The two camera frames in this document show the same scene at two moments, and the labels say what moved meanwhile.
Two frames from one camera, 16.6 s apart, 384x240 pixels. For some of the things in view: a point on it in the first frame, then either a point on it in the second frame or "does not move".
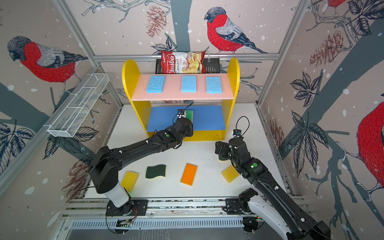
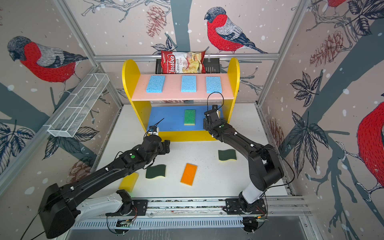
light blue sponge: x=156 y=84 does not move
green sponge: x=189 y=114 does not move
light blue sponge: x=213 y=84 does not move
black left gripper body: x=189 y=132 -> x=163 y=148
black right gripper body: x=225 y=150 -> x=206 y=128
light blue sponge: x=189 y=84 does not move
